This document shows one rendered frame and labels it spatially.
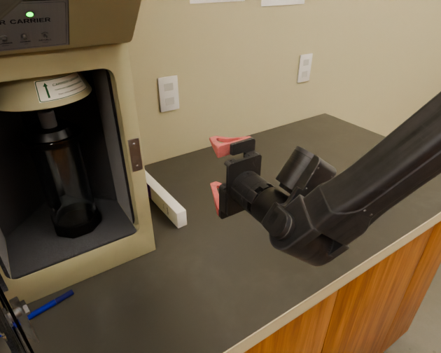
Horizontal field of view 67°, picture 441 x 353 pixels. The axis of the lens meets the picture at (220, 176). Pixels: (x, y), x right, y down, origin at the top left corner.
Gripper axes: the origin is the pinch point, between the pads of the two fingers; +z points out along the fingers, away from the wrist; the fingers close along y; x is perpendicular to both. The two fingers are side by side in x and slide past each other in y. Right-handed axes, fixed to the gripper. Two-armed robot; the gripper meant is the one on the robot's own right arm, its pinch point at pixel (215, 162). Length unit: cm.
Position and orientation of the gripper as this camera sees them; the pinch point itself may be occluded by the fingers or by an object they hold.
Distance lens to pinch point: 61.3
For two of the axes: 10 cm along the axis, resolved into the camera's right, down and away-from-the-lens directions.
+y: 0.0, -8.5, -5.3
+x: -8.4, 2.9, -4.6
